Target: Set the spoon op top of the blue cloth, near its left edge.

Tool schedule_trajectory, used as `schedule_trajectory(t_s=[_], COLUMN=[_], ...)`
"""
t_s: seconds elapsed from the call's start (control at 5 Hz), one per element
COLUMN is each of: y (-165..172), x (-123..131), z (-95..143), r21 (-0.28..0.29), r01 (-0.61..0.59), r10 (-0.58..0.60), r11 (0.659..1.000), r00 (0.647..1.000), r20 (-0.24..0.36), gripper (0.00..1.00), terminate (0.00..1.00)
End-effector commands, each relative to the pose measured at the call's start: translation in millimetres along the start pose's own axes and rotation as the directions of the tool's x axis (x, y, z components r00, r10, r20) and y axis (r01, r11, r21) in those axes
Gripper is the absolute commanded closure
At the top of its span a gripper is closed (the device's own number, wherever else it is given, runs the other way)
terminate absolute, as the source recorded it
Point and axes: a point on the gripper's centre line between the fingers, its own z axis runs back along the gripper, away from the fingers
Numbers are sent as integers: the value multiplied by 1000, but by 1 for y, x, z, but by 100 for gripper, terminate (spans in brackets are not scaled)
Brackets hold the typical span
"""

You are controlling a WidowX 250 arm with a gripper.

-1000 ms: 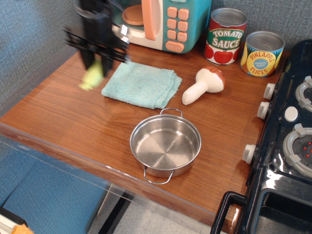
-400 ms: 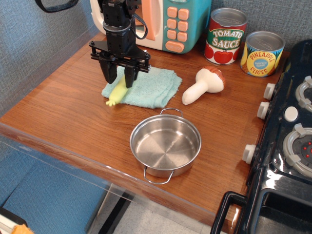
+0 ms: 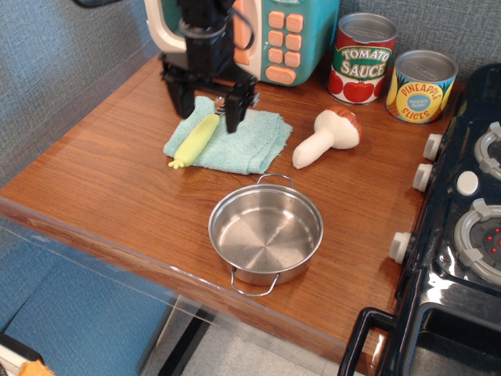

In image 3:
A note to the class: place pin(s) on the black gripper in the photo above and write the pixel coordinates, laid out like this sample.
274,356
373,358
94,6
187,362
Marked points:
202,60

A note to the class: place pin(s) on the spoon with green handle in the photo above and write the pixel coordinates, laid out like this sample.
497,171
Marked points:
197,137

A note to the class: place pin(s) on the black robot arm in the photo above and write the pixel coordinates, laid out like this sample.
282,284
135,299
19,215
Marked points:
208,15

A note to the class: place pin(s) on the light blue folded cloth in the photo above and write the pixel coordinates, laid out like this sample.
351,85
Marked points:
259,139

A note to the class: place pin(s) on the toy microwave oven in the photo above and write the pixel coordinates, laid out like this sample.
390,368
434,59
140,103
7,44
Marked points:
281,42

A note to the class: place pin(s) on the plush mushroom toy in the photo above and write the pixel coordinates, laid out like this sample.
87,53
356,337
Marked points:
334,128

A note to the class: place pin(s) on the stainless steel pot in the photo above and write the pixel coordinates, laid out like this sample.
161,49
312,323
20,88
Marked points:
265,234

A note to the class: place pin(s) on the tomato sauce can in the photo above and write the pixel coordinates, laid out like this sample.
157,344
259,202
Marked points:
363,49

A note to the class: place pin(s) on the pineapple slices can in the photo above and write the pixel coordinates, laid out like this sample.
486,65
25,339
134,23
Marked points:
420,87

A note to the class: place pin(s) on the orange plush toy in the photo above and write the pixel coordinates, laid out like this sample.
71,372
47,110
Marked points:
34,368

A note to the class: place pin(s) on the black toy stove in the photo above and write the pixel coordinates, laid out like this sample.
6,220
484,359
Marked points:
447,317

